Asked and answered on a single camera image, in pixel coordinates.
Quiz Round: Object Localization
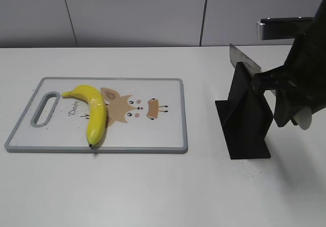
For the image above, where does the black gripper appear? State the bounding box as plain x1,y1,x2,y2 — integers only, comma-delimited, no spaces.
251,0,325,128

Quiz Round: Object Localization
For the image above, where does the white handled kitchen knife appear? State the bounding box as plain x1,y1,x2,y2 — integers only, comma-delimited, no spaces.
229,43,313,131

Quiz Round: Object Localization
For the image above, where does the yellow plastic banana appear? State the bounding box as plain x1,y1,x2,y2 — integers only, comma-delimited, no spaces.
61,85,107,147

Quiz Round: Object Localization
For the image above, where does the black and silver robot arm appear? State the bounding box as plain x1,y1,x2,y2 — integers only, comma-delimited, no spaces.
252,0,325,130

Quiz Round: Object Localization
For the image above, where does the black knife stand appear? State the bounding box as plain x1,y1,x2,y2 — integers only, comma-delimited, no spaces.
215,62,273,160

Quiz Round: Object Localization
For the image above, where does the grey rimmed white cutting board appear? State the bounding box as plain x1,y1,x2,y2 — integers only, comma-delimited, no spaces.
5,77,187,154

